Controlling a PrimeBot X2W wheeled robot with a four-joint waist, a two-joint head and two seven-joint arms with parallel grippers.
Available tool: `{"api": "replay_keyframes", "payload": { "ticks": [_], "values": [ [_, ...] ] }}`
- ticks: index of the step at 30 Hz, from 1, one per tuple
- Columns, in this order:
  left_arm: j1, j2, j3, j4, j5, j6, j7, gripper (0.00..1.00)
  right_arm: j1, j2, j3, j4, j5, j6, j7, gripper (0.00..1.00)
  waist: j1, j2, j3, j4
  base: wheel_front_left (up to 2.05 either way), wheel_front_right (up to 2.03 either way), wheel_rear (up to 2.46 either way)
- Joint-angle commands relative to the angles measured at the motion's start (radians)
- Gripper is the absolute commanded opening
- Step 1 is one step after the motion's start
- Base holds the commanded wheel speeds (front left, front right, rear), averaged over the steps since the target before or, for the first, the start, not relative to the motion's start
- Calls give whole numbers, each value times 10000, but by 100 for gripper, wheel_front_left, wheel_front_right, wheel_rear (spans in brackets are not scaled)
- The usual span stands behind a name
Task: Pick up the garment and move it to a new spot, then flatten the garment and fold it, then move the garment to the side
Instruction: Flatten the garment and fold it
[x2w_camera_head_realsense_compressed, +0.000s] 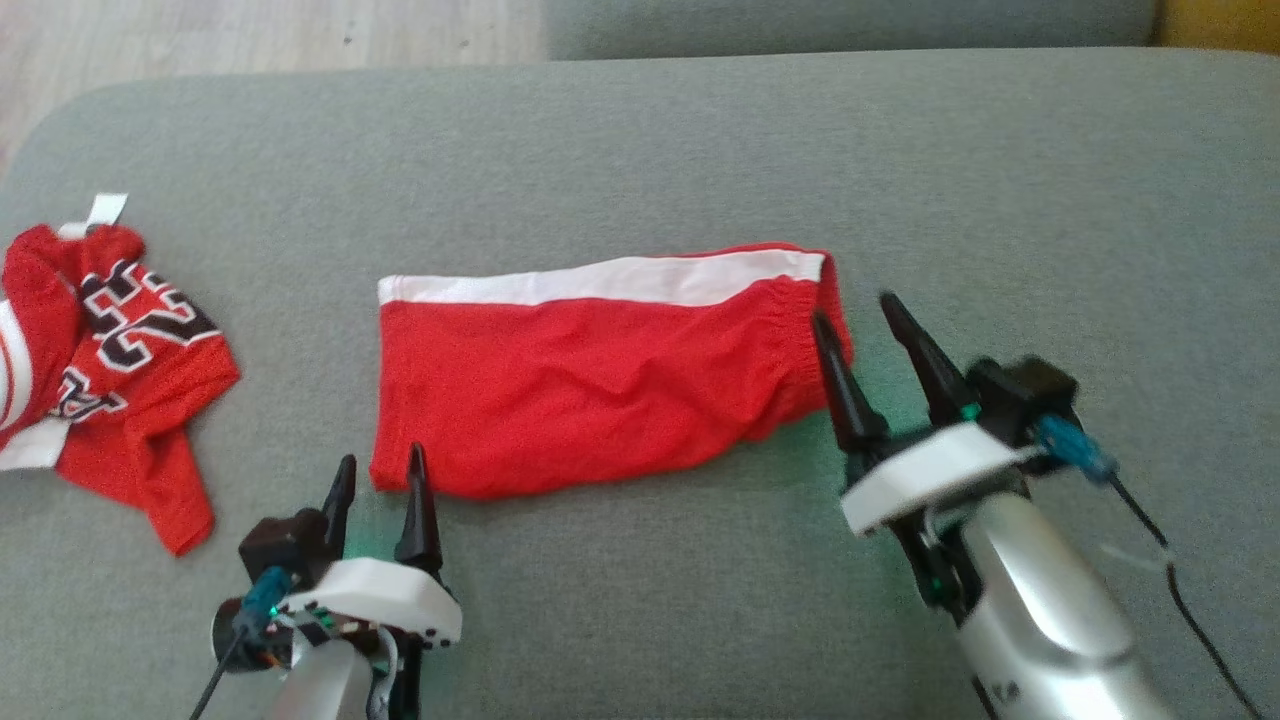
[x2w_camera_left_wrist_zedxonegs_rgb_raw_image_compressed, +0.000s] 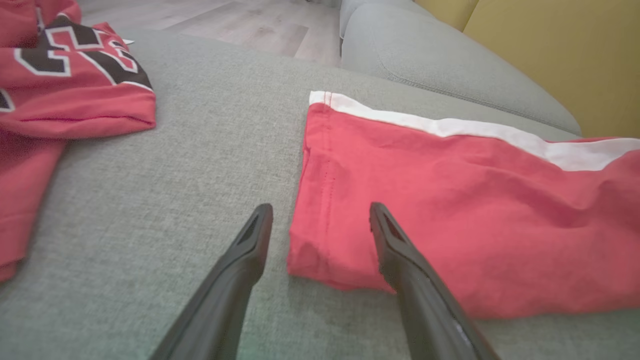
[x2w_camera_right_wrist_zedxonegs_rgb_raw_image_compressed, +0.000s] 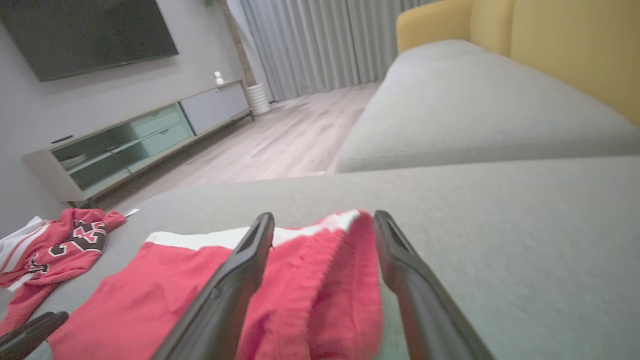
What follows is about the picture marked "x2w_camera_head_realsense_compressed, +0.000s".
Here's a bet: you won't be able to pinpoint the red Bulls 23 jersey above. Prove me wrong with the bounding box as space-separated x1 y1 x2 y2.
0 193 241 557

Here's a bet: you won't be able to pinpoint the large grey sofa seat cushion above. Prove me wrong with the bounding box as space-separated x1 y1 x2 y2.
0 48 1280 720

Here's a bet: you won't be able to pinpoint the yellow sofa backrest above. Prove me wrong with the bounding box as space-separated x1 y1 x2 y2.
1150 0 1280 56

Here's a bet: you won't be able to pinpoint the small grey sofa seat cushion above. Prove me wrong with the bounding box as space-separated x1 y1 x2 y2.
545 0 1161 61

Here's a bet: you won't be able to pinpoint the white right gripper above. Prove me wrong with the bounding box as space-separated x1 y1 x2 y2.
812 290 1041 616

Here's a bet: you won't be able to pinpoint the red shorts with white stripe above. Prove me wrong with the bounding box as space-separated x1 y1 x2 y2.
370 243 854 501

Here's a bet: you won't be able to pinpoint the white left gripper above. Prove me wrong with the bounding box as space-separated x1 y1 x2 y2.
285 443 463 666

